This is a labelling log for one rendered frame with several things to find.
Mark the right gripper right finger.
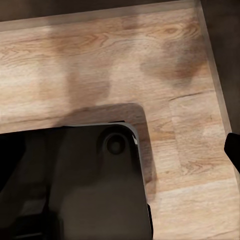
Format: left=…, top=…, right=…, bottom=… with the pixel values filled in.
left=224, top=133, right=240, bottom=173

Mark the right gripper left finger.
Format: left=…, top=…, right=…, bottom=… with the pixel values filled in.
left=0, top=133, right=26, bottom=193

